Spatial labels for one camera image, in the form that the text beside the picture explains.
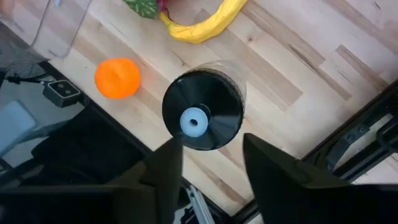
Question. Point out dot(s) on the yellow toy banana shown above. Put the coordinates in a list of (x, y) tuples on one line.
[(199, 32)]

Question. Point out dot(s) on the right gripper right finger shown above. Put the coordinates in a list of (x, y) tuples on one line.
[(280, 186)]

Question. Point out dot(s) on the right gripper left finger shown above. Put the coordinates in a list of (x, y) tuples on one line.
[(155, 180)]

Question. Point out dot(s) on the black power adapter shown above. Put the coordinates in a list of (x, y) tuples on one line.
[(62, 92)]

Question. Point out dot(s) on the clear plastic container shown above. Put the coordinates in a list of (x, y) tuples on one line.
[(46, 31)]

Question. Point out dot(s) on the clear bottle with black cap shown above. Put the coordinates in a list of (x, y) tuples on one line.
[(211, 99)]

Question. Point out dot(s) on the red grapes with green leaf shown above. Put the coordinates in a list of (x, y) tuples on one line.
[(143, 7)]

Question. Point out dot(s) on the orange toy fruit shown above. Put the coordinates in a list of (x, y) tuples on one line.
[(117, 77)]

